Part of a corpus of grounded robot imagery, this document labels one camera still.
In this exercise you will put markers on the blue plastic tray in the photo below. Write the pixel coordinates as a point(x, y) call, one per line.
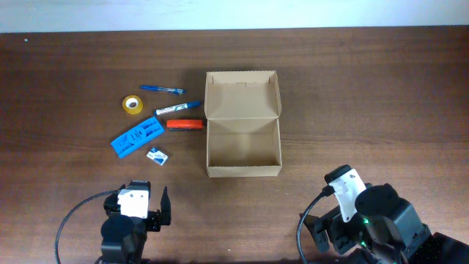
point(137, 137)

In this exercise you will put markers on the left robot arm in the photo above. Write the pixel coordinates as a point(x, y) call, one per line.
point(125, 231)

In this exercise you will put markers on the yellow tape roll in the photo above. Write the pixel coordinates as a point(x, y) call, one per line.
point(132, 104)

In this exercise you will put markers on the blue whiteboard marker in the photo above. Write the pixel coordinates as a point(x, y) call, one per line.
point(179, 107)

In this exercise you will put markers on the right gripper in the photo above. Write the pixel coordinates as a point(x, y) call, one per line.
point(330, 230)

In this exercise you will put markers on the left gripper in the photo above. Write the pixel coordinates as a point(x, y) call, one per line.
point(154, 218)

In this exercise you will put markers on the cardboard box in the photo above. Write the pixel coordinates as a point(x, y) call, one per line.
point(242, 109)

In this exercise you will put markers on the blue ballpoint pen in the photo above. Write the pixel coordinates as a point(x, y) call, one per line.
point(164, 89)

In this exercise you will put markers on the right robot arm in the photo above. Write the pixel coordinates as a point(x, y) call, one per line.
point(378, 226)

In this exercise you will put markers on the white blue staples box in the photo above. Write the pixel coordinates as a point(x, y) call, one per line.
point(157, 156)

